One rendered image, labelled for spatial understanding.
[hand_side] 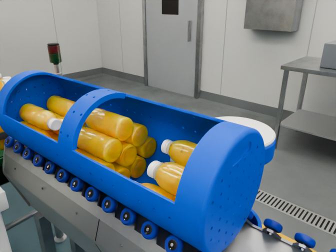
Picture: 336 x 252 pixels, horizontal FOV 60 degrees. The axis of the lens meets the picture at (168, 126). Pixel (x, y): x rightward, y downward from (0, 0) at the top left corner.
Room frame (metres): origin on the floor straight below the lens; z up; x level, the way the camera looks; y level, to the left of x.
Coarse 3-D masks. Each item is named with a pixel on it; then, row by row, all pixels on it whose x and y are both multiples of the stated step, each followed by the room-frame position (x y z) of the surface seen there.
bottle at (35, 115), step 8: (24, 104) 0.98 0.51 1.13; (32, 104) 0.98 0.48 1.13; (24, 112) 0.95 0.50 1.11; (32, 112) 0.92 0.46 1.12; (40, 112) 0.91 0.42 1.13; (48, 112) 0.91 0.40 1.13; (24, 120) 0.96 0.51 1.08; (32, 120) 0.91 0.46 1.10; (40, 120) 0.88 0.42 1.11; (48, 120) 0.88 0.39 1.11; (40, 128) 0.89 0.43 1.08; (48, 128) 0.89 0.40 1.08
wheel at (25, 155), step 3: (27, 147) 0.94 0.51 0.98; (24, 150) 0.94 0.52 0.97; (27, 150) 0.93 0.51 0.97; (30, 150) 0.92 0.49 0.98; (24, 153) 0.93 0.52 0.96; (27, 153) 0.92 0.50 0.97; (30, 153) 0.92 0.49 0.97; (24, 156) 0.92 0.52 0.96; (27, 156) 0.91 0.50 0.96; (30, 156) 0.91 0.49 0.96; (27, 159) 0.91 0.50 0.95
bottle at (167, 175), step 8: (160, 168) 0.57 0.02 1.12; (168, 168) 0.56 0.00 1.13; (176, 168) 0.55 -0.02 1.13; (160, 176) 0.55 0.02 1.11; (168, 176) 0.54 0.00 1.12; (176, 176) 0.53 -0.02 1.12; (160, 184) 0.55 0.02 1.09; (168, 184) 0.53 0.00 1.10; (176, 184) 0.52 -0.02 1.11; (168, 192) 0.54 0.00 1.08
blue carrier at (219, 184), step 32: (0, 96) 0.96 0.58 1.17; (32, 96) 1.06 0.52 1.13; (64, 96) 1.17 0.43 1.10; (96, 96) 0.76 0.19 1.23; (128, 96) 0.81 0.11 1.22; (64, 128) 0.71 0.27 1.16; (160, 128) 0.84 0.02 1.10; (192, 128) 0.75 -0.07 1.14; (224, 128) 0.54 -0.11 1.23; (64, 160) 0.70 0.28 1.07; (160, 160) 0.80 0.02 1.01; (192, 160) 0.48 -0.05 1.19; (224, 160) 0.46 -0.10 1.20; (256, 160) 0.58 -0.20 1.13; (128, 192) 0.53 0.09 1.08; (192, 192) 0.44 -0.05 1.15; (224, 192) 0.47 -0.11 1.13; (256, 192) 0.60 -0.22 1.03; (160, 224) 0.49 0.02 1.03; (192, 224) 0.42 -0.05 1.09; (224, 224) 0.48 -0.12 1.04
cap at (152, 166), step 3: (153, 162) 0.60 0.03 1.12; (156, 162) 0.60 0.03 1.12; (150, 165) 0.59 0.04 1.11; (153, 165) 0.59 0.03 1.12; (156, 165) 0.59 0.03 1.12; (147, 168) 0.59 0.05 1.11; (150, 168) 0.59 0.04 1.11; (153, 168) 0.58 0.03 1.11; (147, 171) 0.59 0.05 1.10; (150, 171) 0.58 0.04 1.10; (147, 174) 0.59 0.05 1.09; (150, 174) 0.58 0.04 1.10
